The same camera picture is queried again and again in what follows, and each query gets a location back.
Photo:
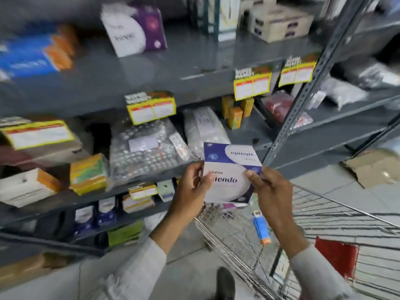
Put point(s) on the person's left hand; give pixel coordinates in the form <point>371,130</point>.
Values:
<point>187,196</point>

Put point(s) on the person's right hand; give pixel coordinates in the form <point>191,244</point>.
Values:
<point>276,199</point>

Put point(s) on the person's left thumb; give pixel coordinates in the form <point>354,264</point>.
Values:
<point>207,181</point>

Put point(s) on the person's right thumb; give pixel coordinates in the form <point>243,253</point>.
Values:
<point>253,180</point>

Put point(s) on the white and purple medicine box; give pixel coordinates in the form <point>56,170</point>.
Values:
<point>229,165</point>

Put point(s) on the person's right forearm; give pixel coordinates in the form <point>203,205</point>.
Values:
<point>307,265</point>

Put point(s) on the person's left forearm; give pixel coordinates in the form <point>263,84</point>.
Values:
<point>147,262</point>

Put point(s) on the small white and green box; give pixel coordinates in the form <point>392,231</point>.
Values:
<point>165,190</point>

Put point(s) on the blue and orange slim box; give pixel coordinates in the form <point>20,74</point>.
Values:
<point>261,228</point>

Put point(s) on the clear bag of white pills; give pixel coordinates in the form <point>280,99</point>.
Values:
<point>203,128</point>

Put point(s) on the small orange box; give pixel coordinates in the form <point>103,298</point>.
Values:
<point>247,107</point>
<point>235,118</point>
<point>227,106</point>

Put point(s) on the clear bag of blister packs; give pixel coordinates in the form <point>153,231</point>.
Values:
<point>143,153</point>

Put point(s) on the white box with orange stripe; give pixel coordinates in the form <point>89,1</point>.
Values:
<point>137,204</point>

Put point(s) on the clear bag of red packets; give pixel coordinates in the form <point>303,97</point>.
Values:
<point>279,106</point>

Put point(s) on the person's black shoe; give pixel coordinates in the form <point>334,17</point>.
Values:
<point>225,284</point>

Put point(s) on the white and dark blue box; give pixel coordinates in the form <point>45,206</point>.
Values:
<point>84,218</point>
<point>107,210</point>

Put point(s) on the red cart seat flap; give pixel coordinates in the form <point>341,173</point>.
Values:
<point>337,257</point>

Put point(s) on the grey metal side shelf unit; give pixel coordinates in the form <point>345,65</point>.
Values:
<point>353,121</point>

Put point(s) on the green and yellow box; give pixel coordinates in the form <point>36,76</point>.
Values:
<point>89,174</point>

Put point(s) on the flattened cardboard piece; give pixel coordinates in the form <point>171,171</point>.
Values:
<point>372,167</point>

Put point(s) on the white plastic bag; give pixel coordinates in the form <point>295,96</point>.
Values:
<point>343,92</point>

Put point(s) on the grey plastic bag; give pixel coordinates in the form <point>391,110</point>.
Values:
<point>372,74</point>

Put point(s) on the beige cardboard cartons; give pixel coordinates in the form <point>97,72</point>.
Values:
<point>278,21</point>

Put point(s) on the teal and white box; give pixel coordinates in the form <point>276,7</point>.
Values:
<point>218,15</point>

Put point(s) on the large purple and white box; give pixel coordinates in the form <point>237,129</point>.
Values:
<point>134,29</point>

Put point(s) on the white and orange box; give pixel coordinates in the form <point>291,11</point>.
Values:
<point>28,187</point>

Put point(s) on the brown cardboard box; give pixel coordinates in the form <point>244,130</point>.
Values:
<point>28,271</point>

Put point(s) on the blue and orange carton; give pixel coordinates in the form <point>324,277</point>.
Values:
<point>34,54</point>

